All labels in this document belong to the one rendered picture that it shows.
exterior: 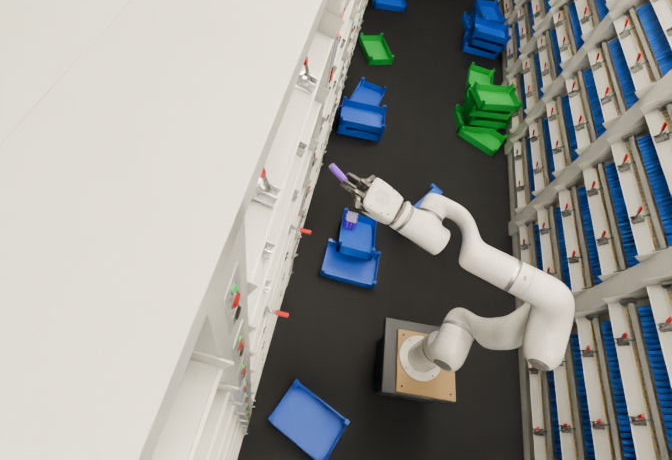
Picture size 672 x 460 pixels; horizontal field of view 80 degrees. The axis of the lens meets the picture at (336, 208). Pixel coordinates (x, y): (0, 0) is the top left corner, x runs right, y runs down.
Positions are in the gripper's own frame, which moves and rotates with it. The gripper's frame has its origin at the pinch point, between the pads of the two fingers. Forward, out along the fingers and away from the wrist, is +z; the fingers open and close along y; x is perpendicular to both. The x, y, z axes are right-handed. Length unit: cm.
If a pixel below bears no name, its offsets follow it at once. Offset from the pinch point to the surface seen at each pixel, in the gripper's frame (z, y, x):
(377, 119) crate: -11, -131, 121
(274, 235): 10.2, 30.7, -16.2
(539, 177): -107, -121, 70
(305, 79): 21.4, 7.9, -33.9
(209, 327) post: 12, 55, -55
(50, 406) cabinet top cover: 17, 64, -63
